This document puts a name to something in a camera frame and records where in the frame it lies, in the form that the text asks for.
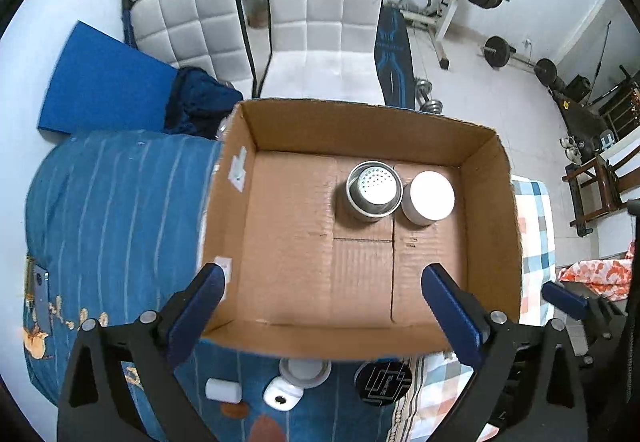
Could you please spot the checkered blanket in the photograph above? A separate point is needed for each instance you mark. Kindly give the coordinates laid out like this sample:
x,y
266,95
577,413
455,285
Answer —
x,y
537,232

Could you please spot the blue striped blanket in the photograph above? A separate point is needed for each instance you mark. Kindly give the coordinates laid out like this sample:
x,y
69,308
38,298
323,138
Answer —
x,y
115,212

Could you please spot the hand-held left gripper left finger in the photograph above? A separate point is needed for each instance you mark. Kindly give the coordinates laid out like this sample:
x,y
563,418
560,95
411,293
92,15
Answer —
x,y
199,314

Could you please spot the small white cylinder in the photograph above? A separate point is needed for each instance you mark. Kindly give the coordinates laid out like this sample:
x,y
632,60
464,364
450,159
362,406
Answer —
x,y
222,390

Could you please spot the white quilted chair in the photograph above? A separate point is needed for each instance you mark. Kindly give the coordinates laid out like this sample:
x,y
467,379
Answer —
x,y
195,26
320,26

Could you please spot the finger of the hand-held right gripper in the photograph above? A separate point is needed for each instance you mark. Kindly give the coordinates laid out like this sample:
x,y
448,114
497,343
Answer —
x,y
565,300

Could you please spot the wooden chair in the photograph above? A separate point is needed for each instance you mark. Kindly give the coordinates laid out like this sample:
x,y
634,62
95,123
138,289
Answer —
x,y
592,192

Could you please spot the blue foam mat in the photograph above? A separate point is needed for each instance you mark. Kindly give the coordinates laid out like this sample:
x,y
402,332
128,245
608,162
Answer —
x,y
100,81

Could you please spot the white round lid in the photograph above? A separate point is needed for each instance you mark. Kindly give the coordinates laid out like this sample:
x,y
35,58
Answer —
x,y
305,371

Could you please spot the white table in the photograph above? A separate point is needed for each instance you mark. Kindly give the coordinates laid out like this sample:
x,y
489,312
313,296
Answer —
x,y
627,156

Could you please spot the short barbell with plates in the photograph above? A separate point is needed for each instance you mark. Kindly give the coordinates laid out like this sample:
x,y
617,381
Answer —
x,y
497,50

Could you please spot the white earbud case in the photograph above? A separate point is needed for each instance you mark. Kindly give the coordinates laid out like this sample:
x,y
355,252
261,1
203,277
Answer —
x,y
282,394

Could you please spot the chrome dumbbell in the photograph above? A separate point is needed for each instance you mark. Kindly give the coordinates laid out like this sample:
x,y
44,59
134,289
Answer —
x,y
429,96

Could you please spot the white round jar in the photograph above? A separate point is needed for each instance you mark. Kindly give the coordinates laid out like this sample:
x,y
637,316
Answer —
x,y
430,199

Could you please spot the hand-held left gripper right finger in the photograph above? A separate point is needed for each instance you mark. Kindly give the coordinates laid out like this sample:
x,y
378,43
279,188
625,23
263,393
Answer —
x,y
451,317

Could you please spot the grey smartphone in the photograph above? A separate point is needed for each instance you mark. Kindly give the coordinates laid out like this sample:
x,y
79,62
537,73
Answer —
x,y
40,297

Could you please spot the white shoes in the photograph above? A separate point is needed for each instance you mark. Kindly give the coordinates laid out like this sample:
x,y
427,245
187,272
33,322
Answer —
x,y
571,149

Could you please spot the orange floral cloth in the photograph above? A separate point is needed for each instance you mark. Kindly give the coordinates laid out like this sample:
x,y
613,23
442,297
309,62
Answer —
x,y
595,277

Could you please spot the cardboard box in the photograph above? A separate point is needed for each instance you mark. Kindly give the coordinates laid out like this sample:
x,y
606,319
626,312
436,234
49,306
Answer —
x,y
310,262

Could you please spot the dark blue cloth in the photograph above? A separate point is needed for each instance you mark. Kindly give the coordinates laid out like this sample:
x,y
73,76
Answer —
x,y
197,99

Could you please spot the black round coaster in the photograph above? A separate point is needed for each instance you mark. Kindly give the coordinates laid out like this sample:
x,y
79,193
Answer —
x,y
382,382

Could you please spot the metal strainer cup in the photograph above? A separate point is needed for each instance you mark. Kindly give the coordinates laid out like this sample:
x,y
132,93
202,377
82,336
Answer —
x,y
374,189

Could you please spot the black bag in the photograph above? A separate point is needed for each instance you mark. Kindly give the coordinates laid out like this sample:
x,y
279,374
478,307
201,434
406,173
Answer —
x,y
582,116

